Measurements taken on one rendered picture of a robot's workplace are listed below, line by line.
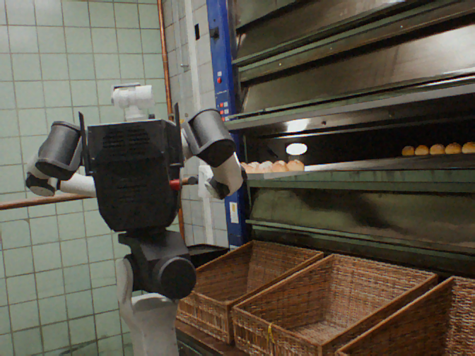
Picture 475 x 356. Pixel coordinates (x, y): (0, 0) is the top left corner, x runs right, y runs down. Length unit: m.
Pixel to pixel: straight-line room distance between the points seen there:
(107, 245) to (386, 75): 2.10
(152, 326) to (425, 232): 0.92
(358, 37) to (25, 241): 2.16
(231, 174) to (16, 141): 1.85
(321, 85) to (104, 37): 1.67
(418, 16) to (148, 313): 1.25
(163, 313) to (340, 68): 1.14
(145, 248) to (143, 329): 0.27
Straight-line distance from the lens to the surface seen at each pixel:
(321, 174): 2.39
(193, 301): 2.46
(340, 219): 2.32
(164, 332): 1.79
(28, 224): 3.46
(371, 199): 2.21
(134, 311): 1.77
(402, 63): 2.03
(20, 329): 3.54
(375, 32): 2.13
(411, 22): 2.02
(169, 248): 1.63
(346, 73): 2.25
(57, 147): 1.73
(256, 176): 2.27
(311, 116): 2.17
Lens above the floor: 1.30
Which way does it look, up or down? 3 degrees down
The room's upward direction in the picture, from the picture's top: 5 degrees counter-clockwise
